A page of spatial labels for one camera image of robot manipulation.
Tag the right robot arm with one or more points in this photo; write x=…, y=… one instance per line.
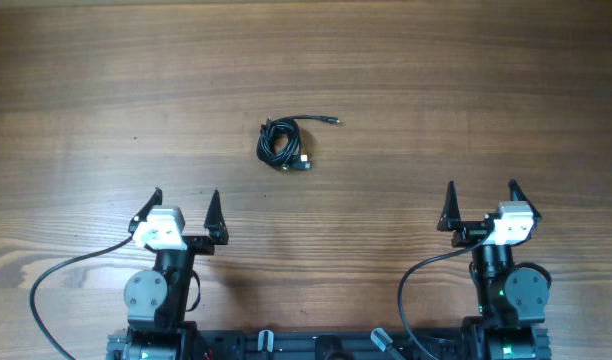
x=512, y=296

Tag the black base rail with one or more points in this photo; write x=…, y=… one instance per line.
x=442, y=343

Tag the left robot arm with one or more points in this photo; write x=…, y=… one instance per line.
x=157, y=299

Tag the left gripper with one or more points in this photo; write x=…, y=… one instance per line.
x=202, y=245

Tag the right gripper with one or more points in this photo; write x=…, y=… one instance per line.
x=469, y=231

